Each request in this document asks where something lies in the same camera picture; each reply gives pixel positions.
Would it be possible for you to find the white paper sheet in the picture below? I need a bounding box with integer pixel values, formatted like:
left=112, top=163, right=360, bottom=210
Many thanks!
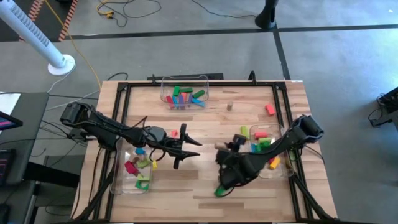
left=0, top=92, right=22, bottom=116

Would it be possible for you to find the black pole stand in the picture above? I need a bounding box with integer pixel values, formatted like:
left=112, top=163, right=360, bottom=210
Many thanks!
left=254, top=0, right=280, bottom=31

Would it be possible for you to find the black cable yellow plug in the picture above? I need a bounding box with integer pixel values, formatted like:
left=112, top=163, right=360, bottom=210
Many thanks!
left=96, top=0, right=162, bottom=29

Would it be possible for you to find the black floor mat striped edge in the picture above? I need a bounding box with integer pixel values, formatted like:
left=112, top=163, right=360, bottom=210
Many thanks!
left=0, top=0, right=80, bottom=43

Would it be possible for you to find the silver aluminium profile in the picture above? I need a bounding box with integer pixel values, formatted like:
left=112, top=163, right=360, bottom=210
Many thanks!
left=22, top=182, right=43, bottom=224

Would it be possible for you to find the black tablet screen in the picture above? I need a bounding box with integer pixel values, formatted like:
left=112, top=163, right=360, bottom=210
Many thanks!
left=0, top=111, right=24, bottom=131

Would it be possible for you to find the black power adapter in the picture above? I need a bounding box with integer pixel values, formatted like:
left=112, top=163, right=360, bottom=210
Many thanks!
left=68, top=129, right=88, bottom=142

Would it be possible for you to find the clear plastic bin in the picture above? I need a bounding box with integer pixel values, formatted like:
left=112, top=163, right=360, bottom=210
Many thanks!
left=109, top=136, right=154, bottom=195
left=160, top=74, right=210, bottom=110
left=249, top=123, right=295, bottom=180

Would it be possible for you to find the long black bar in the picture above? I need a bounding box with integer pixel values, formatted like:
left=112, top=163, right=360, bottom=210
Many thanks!
left=146, top=72, right=224, bottom=82

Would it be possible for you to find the yellow cylinder block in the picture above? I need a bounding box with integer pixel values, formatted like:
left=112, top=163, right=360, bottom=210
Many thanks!
left=269, top=156, right=282, bottom=170

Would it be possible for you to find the black floor cable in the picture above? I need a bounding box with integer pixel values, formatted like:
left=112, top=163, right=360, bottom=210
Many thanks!
left=106, top=72, right=129, bottom=82
left=191, top=0, right=259, bottom=19

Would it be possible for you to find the green thick block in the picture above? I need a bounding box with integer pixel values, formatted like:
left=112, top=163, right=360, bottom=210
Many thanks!
left=213, top=185, right=228, bottom=198

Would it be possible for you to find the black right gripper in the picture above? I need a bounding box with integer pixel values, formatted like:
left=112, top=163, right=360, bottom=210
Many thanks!
left=216, top=148, right=259, bottom=190

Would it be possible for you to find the black laptop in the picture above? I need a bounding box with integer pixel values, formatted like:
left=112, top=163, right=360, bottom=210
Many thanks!
left=0, top=148, right=17, bottom=187

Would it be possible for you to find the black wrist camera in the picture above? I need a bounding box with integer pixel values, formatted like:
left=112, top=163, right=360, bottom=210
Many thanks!
left=231, top=133, right=248, bottom=147
left=146, top=126, right=168, bottom=143

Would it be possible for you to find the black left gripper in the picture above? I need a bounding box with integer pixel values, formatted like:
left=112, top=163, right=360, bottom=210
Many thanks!
left=145, top=123, right=203, bottom=170

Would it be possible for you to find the black desk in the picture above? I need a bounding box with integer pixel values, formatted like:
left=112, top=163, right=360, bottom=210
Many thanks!
left=0, top=91, right=50, bottom=187

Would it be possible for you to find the black device with cables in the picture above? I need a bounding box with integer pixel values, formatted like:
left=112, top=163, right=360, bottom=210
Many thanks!
left=366, top=86, right=398, bottom=129

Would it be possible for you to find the white tower fan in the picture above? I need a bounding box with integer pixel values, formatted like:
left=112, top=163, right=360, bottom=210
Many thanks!
left=0, top=0, right=76, bottom=77

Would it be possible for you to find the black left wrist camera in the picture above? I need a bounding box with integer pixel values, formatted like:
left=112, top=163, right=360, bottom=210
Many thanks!
left=146, top=126, right=168, bottom=143

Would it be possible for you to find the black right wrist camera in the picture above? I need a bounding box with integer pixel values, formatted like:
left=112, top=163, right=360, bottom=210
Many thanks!
left=231, top=133, right=248, bottom=147

